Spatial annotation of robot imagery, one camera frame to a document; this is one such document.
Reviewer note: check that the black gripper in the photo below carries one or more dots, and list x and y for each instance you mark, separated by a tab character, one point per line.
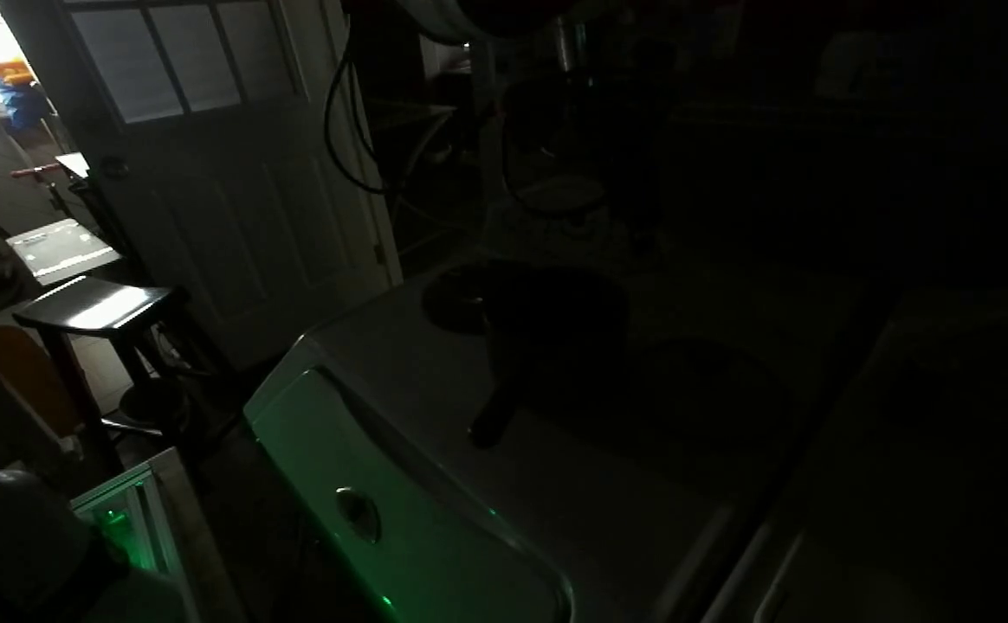
633	92

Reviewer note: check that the glass pot lid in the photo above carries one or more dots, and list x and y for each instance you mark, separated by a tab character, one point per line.
560	194

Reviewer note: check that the white panelled door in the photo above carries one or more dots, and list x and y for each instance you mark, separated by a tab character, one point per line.
236	175

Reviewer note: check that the white toy stove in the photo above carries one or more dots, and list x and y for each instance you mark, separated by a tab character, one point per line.
433	461

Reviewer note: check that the round stove knob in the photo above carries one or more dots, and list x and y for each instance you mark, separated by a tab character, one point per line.
358	513

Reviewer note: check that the black stool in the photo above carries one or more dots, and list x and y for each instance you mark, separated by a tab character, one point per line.
90	305

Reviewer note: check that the blue and orange object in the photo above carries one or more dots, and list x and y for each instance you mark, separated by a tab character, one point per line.
20	95

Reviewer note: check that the aluminium frame with green light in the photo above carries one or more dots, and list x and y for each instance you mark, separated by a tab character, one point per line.
133	523

